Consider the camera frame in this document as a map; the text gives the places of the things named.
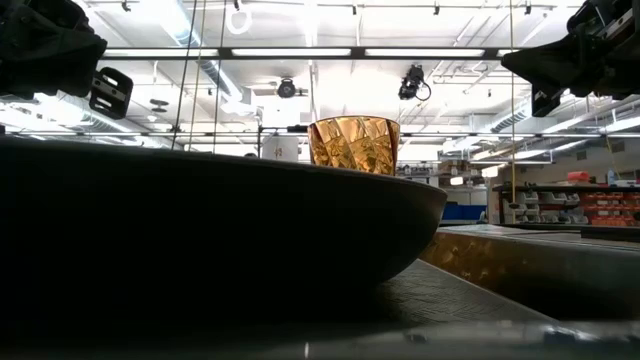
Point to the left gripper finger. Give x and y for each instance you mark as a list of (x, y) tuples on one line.
[(122, 87)]

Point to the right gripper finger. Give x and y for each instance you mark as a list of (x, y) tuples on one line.
[(560, 65)]

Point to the round black plate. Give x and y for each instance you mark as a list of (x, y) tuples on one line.
[(200, 225)]

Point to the amber faceted glass cup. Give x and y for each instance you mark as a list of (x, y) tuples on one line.
[(355, 145)]

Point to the black plastic serving tray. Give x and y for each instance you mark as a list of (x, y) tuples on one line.
[(525, 270)]

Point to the shelf with red bins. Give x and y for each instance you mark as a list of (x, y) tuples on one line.
[(600, 205)]

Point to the round black ceiling fixture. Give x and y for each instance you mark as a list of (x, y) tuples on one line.
[(286, 88)]

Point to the white box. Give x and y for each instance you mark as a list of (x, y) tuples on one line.
[(280, 149)]

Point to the blue bin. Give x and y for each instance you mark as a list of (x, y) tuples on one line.
[(462, 211)]

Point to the black overhead frame bar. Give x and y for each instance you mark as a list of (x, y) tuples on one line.
[(225, 52)]

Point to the black overhead camera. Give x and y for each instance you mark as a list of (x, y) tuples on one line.
[(412, 82)]

